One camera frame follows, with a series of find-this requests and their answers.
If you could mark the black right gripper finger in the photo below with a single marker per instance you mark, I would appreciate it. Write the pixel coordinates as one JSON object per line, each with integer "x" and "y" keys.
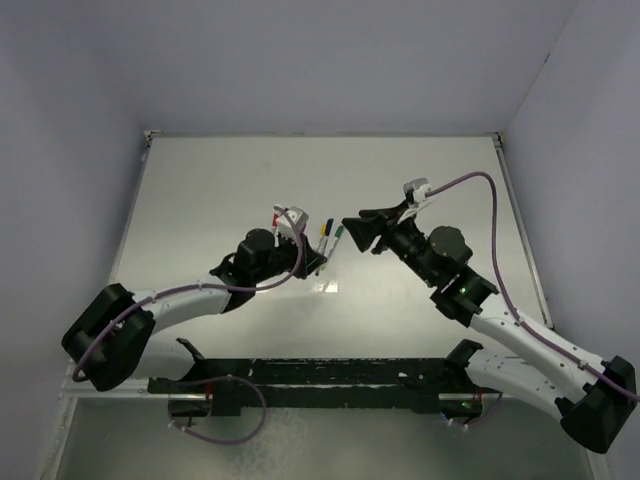
{"x": 368, "y": 240}
{"x": 366, "y": 221}

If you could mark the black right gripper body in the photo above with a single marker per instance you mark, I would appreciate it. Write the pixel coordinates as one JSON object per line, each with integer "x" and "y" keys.
{"x": 396, "y": 234}

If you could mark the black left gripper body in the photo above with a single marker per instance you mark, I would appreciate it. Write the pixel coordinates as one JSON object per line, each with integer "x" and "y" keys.
{"x": 288, "y": 253}

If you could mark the blue whiteboard marker pen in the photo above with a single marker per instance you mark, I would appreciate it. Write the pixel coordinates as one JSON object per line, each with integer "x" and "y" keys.
{"x": 322, "y": 250}

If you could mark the blue pen cap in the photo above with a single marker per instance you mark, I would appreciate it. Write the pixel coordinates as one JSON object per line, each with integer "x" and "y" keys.
{"x": 328, "y": 227}

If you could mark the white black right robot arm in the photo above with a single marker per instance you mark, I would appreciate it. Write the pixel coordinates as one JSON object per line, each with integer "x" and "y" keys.
{"x": 591, "y": 398}

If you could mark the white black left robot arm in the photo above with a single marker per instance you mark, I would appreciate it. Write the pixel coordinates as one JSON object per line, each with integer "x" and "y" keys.
{"x": 110, "y": 341}

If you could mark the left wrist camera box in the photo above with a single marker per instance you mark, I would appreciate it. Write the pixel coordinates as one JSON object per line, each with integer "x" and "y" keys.
{"x": 291, "y": 221}

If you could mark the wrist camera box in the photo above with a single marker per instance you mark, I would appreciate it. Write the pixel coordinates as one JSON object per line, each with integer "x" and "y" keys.
{"x": 291, "y": 221}
{"x": 417, "y": 197}

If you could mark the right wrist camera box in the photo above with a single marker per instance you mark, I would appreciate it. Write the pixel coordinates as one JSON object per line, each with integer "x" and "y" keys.
{"x": 417, "y": 197}

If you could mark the aluminium rail right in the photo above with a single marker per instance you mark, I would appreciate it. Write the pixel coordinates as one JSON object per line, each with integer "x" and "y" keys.
{"x": 534, "y": 274}

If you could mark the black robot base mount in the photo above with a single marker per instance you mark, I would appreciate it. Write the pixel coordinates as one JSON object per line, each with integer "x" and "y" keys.
{"x": 226, "y": 387}

